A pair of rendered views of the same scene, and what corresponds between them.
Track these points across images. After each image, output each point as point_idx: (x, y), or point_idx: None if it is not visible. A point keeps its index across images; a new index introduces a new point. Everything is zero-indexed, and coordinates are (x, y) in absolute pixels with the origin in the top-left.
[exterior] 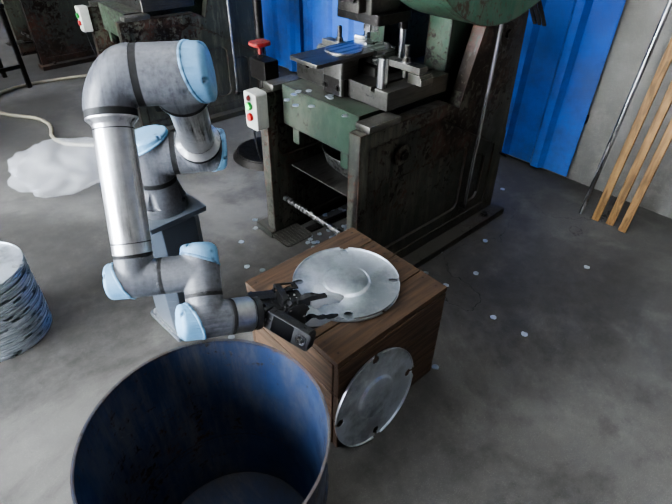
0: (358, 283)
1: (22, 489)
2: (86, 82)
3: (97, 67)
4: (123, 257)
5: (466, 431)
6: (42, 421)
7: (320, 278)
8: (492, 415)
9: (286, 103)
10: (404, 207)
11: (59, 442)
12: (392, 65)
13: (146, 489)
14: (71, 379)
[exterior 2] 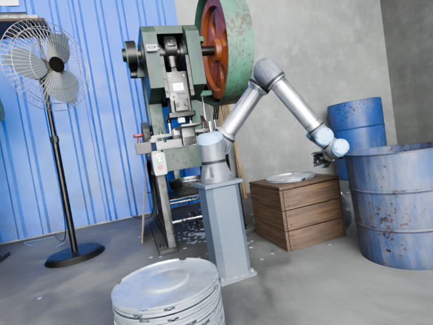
0: (293, 175)
1: (384, 322)
2: (273, 64)
3: (272, 60)
4: (323, 122)
5: None
6: (317, 322)
7: (286, 178)
8: None
9: (167, 158)
10: None
11: (339, 311)
12: (200, 131)
13: (393, 227)
14: (274, 315)
